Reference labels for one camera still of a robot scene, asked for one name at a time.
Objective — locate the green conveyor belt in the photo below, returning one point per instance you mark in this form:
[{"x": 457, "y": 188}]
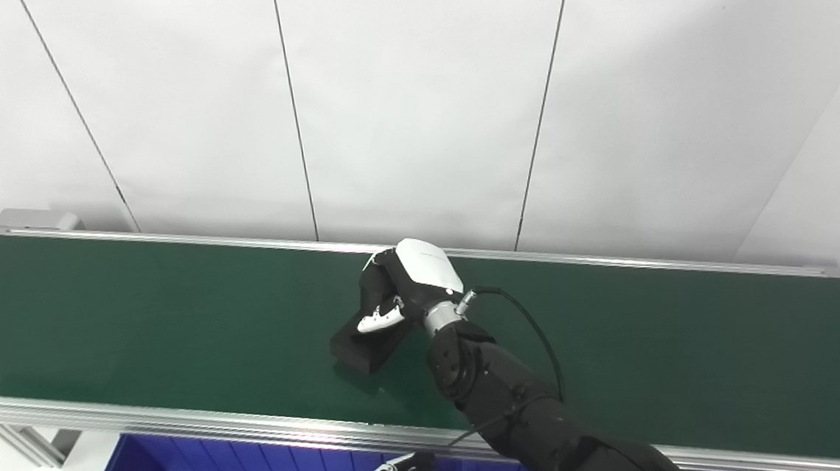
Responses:
[{"x": 175, "y": 334}]

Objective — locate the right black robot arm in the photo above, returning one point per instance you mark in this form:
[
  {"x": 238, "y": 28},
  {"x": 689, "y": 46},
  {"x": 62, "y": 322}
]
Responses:
[{"x": 521, "y": 406}]

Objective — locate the black cylinder block part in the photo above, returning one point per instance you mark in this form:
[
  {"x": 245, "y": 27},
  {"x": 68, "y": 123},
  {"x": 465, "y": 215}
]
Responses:
[{"x": 362, "y": 354}]

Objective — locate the aluminium profile conveyor leg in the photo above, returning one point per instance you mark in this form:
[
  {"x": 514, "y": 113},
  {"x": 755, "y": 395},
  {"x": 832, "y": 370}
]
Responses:
[{"x": 32, "y": 444}]

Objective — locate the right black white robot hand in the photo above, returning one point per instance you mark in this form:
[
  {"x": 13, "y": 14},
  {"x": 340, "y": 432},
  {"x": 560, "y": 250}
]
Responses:
[{"x": 422, "y": 272}]

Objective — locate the grey conveyor motor housing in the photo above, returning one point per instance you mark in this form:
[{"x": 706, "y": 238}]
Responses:
[{"x": 34, "y": 220}]

